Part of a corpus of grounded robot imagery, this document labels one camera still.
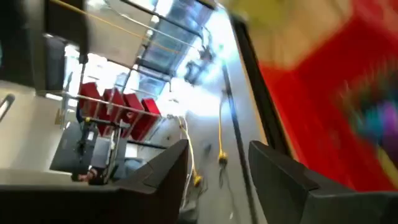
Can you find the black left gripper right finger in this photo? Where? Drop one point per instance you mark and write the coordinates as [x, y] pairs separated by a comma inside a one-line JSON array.
[[311, 205]]

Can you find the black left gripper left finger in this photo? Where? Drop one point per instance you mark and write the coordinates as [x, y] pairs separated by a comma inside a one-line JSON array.
[[93, 205]]

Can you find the red plastic bin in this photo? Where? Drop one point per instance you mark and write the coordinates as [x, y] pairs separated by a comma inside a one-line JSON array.
[[311, 109]]

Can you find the iridescent metal fork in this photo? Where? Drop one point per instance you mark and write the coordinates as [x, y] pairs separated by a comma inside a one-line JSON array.
[[390, 124], [368, 123]]

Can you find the grey equipment box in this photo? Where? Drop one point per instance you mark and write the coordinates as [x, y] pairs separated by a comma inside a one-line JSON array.
[[71, 146]]

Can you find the metal shelf rack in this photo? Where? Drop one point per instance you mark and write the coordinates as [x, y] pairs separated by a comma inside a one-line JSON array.
[[102, 104]]

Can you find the red plastic organizer tray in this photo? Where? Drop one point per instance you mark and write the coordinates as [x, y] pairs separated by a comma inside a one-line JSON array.
[[258, 77]]

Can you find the black tripod stand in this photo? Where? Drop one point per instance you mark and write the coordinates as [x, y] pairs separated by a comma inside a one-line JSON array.
[[194, 71]]

